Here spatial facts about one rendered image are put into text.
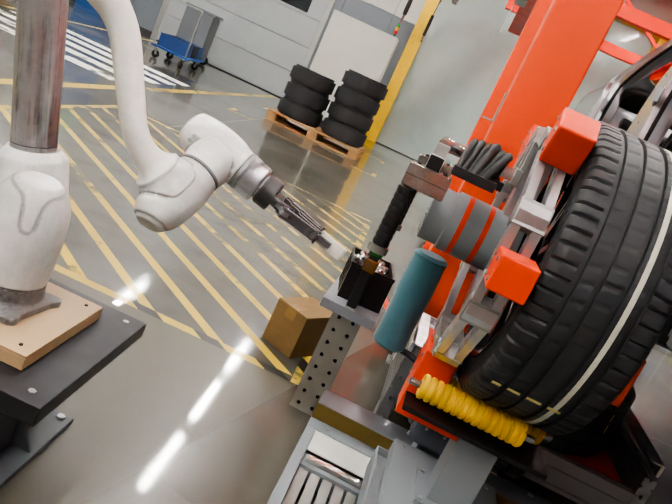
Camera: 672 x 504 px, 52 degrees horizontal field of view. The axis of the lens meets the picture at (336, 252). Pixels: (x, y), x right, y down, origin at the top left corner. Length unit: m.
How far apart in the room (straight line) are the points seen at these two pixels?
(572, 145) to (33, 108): 1.11
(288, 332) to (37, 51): 1.46
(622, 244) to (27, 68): 1.24
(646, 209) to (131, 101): 0.99
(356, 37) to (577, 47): 10.65
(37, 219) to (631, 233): 1.12
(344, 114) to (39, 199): 8.47
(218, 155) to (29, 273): 0.45
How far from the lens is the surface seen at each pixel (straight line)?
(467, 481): 1.74
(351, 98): 9.78
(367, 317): 2.02
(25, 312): 1.57
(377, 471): 1.95
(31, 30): 1.64
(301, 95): 9.90
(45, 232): 1.51
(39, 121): 1.66
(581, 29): 2.02
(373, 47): 12.52
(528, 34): 3.96
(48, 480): 1.72
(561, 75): 2.01
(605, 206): 1.34
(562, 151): 1.39
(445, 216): 1.53
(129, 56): 1.47
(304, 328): 2.63
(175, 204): 1.45
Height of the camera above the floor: 1.05
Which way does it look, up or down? 14 degrees down
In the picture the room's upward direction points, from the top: 25 degrees clockwise
